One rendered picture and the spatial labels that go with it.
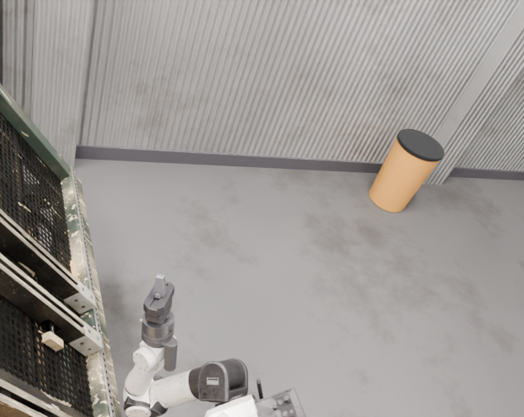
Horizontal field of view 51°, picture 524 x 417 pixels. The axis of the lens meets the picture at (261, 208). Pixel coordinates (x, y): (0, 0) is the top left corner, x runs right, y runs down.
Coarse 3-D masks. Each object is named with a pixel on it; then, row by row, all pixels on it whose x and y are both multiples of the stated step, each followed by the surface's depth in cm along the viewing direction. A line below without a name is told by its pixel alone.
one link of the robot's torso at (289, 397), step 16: (240, 400) 156; (256, 400) 154; (272, 400) 154; (288, 400) 153; (208, 416) 152; (240, 416) 152; (256, 416) 151; (272, 416) 151; (288, 416) 151; (304, 416) 151
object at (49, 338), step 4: (48, 332) 175; (44, 336) 175; (48, 336) 174; (52, 336) 175; (56, 336) 178; (44, 340) 174; (48, 340) 174; (52, 340) 175; (56, 340) 177; (60, 340) 180; (48, 344) 175; (52, 344) 176; (56, 344) 177; (60, 344) 178; (52, 348) 178; (56, 348) 179; (60, 348) 179
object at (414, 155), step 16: (400, 144) 446; (416, 144) 450; (432, 144) 458; (400, 160) 449; (416, 160) 441; (432, 160) 441; (384, 176) 468; (400, 176) 456; (416, 176) 453; (384, 192) 472; (400, 192) 466; (384, 208) 481; (400, 208) 482
